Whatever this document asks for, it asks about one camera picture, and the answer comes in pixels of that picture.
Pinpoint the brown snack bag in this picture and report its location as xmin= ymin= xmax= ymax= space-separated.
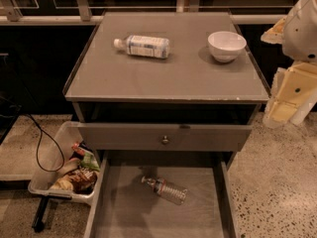
xmin=68 ymin=168 xmax=98 ymax=193

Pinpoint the grey top drawer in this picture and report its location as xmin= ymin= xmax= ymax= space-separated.
xmin=80 ymin=123 xmax=252 ymax=152

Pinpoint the grey open middle drawer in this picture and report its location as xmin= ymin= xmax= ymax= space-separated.
xmin=84 ymin=151 xmax=239 ymax=238

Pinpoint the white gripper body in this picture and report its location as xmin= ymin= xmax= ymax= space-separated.
xmin=289 ymin=60 xmax=317 ymax=127

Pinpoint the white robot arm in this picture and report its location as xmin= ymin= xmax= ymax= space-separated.
xmin=261 ymin=0 xmax=317 ymax=128

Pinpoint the white ceramic bowl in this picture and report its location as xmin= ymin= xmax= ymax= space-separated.
xmin=207 ymin=31 xmax=247 ymax=62

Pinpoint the grey drawer cabinet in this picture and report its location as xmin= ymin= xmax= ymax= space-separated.
xmin=62 ymin=11 xmax=273 ymax=238

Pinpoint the green snack packet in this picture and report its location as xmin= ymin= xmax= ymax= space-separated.
xmin=80 ymin=153 xmax=100 ymax=172

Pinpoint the clear plastic storage bin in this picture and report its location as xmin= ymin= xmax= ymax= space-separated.
xmin=28 ymin=121 xmax=94 ymax=205

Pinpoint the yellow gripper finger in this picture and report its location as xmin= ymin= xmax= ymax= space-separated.
xmin=261 ymin=17 xmax=286 ymax=45
xmin=263 ymin=66 xmax=317 ymax=129

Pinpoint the black cable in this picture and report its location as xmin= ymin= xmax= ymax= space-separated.
xmin=25 ymin=113 xmax=66 ymax=173

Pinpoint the round metal drawer knob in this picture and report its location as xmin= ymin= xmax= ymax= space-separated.
xmin=161 ymin=136 xmax=170 ymax=145

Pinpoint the clear water bottle red label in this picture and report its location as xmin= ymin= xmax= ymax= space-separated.
xmin=142 ymin=177 xmax=187 ymax=205

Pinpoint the white labelled plastic bottle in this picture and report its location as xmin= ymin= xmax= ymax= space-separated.
xmin=113 ymin=35 xmax=170 ymax=60

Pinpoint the black bar on floor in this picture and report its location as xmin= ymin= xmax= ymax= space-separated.
xmin=32 ymin=196 xmax=49 ymax=233

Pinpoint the metal railing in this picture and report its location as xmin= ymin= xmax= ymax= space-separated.
xmin=0 ymin=0 xmax=299 ymax=26

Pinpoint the yellow snack item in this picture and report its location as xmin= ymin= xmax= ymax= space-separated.
xmin=51 ymin=178 xmax=73 ymax=191

